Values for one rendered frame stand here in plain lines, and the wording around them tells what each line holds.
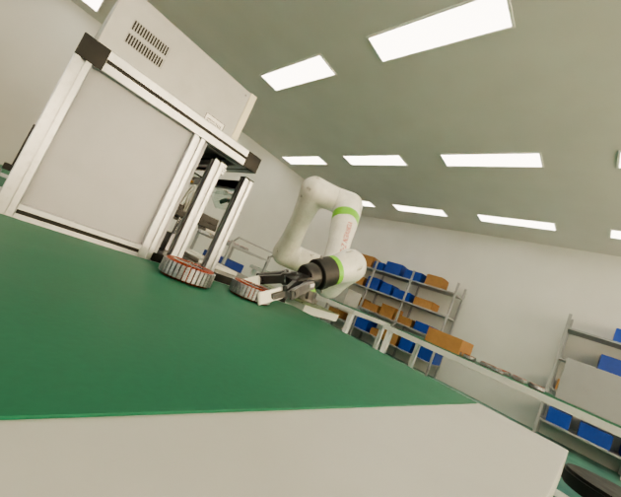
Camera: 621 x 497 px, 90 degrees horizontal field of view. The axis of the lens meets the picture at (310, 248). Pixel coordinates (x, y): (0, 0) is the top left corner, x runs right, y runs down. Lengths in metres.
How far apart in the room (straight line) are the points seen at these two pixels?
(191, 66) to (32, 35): 5.59
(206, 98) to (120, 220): 0.43
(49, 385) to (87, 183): 0.61
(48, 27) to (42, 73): 0.65
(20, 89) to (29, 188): 5.62
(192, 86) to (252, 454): 0.92
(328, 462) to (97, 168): 0.70
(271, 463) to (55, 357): 0.14
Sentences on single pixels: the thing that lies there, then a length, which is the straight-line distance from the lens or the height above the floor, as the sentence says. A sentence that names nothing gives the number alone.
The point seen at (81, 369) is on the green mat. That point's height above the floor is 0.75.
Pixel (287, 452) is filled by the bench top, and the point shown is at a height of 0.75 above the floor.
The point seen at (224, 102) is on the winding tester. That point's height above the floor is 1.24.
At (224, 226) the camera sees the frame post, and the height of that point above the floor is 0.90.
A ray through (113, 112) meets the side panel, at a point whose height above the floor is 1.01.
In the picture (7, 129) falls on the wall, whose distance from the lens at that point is 6.32.
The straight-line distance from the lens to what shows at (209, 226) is 1.06.
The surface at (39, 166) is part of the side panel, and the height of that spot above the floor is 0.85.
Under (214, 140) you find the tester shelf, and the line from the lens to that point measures 0.86.
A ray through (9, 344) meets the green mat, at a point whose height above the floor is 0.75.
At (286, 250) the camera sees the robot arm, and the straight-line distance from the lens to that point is 1.53.
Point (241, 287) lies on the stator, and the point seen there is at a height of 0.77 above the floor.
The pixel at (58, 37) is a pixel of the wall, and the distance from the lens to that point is 6.59.
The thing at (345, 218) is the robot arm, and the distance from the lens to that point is 1.25.
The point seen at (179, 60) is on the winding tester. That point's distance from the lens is 1.01.
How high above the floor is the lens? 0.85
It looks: 6 degrees up
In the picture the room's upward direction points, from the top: 23 degrees clockwise
